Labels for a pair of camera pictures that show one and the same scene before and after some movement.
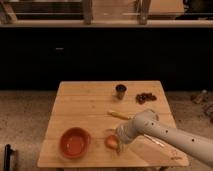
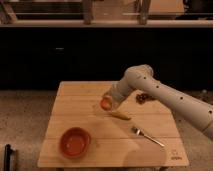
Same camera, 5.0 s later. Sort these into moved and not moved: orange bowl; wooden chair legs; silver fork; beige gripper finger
Moved: beige gripper finger
Not moved: wooden chair legs; orange bowl; silver fork
